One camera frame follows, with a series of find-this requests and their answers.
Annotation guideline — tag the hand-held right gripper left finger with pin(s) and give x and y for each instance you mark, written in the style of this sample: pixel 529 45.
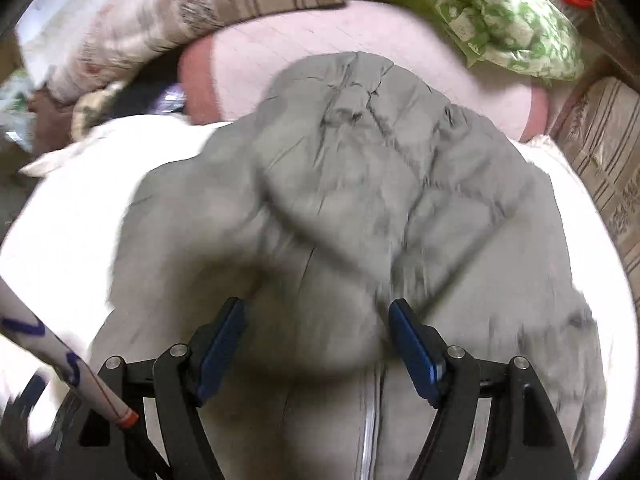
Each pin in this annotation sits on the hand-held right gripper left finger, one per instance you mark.
pixel 220 347

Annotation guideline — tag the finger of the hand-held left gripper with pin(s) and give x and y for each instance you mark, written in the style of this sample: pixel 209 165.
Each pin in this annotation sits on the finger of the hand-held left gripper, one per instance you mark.
pixel 27 420

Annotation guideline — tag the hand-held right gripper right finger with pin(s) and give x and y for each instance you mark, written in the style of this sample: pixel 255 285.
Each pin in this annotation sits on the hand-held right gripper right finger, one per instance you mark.
pixel 415 352

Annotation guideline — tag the grey padded jacket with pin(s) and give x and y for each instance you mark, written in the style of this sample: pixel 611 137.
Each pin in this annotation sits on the grey padded jacket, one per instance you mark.
pixel 340 185

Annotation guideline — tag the white bed sheet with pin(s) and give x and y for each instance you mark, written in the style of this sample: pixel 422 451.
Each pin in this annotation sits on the white bed sheet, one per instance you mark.
pixel 60 230

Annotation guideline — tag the beige striped cushion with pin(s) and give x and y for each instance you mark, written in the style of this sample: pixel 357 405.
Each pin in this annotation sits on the beige striped cushion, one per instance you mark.
pixel 605 150

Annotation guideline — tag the pink pillow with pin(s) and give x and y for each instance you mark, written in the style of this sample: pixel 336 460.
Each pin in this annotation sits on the pink pillow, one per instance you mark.
pixel 280 40

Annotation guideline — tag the beige floral striped quilt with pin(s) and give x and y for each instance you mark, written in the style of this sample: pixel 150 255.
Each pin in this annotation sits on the beige floral striped quilt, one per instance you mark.
pixel 150 10

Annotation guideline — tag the green patterned quilt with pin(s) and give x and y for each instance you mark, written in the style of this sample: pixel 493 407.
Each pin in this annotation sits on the green patterned quilt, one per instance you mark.
pixel 500 15

